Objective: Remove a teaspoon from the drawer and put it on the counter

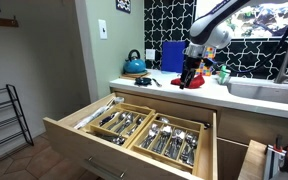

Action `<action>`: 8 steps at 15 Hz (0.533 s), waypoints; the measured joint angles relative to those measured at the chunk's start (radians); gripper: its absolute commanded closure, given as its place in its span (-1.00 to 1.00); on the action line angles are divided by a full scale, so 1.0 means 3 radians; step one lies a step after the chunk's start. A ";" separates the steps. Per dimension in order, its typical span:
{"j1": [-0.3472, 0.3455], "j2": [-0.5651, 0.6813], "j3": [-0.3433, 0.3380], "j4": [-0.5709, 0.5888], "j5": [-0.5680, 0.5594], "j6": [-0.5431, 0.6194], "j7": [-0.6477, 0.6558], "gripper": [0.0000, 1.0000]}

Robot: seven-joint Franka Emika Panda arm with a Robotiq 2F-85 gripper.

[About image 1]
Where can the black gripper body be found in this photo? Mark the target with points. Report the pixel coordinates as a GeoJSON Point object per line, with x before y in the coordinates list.
{"type": "Point", "coordinates": [194, 58]}

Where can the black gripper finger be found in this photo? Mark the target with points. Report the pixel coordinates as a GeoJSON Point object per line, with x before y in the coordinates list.
{"type": "Point", "coordinates": [184, 80]}
{"type": "Point", "coordinates": [192, 76]}

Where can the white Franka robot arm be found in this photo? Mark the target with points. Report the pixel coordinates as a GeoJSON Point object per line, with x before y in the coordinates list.
{"type": "Point", "coordinates": [210, 30]}

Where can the light wooden drawer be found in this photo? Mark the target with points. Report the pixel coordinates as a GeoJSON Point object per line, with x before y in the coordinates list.
{"type": "Point", "coordinates": [70, 140]}

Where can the red cloth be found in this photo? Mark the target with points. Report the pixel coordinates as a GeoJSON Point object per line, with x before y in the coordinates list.
{"type": "Point", "coordinates": [197, 82]}

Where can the colourful mosaic tile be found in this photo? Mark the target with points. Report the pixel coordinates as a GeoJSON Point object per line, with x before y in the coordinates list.
{"type": "Point", "coordinates": [210, 53]}

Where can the blue cutting board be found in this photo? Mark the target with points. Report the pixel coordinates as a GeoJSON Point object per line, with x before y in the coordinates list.
{"type": "Point", "coordinates": [172, 56]}

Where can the green soap bottle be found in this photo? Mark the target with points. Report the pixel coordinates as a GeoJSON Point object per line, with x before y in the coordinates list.
{"type": "Point", "coordinates": [223, 76]}

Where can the small black dish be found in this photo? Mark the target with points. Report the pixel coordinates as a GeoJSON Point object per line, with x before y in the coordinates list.
{"type": "Point", "coordinates": [143, 81]}

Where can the steel serving spoon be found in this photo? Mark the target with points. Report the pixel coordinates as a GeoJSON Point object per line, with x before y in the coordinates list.
{"type": "Point", "coordinates": [164, 120]}

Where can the square wooden trivet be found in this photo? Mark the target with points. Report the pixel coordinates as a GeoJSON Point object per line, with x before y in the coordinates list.
{"type": "Point", "coordinates": [130, 76]}

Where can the steel cutlery piece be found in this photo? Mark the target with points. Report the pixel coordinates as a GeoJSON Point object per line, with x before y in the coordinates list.
{"type": "Point", "coordinates": [163, 137]}
{"type": "Point", "coordinates": [176, 141]}
{"type": "Point", "coordinates": [190, 148]}

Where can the pile of silver spoons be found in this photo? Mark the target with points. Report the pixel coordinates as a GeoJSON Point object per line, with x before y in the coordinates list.
{"type": "Point", "coordinates": [128, 120]}

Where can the large steel spoon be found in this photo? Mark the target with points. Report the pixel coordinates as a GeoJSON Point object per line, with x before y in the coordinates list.
{"type": "Point", "coordinates": [122, 116]}

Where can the wooden kitchen cabinet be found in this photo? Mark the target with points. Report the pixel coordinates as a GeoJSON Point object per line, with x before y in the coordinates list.
{"type": "Point", "coordinates": [250, 126]}

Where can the kitchen window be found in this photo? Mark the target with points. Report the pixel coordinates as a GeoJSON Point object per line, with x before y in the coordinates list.
{"type": "Point", "coordinates": [267, 20]}

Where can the long white wrapped roll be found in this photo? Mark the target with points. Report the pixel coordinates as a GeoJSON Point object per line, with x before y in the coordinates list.
{"type": "Point", "coordinates": [94, 115]}

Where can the light wooden block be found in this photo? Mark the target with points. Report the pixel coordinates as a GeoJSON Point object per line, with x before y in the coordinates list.
{"type": "Point", "coordinates": [252, 160]}

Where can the red black clamp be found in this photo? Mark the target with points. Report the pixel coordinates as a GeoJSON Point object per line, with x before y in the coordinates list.
{"type": "Point", "coordinates": [274, 156]}

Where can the black metal shoe rack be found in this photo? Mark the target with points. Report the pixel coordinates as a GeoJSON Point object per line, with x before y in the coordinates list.
{"type": "Point", "coordinates": [17, 110]}

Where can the white wall outlet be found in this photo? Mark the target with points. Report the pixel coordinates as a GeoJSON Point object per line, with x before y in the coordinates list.
{"type": "Point", "coordinates": [150, 54]}

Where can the patterned wall picture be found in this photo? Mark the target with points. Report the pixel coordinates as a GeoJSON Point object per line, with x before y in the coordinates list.
{"type": "Point", "coordinates": [123, 5]}

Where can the white light switch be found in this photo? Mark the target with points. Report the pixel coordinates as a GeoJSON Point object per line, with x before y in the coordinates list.
{"type": "Point", "coordinates": [102, 29]}

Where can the wooden coat hook rail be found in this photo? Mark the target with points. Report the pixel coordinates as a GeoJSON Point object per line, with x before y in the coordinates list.
{"type": "Point", "coordinates": [0, 22]}

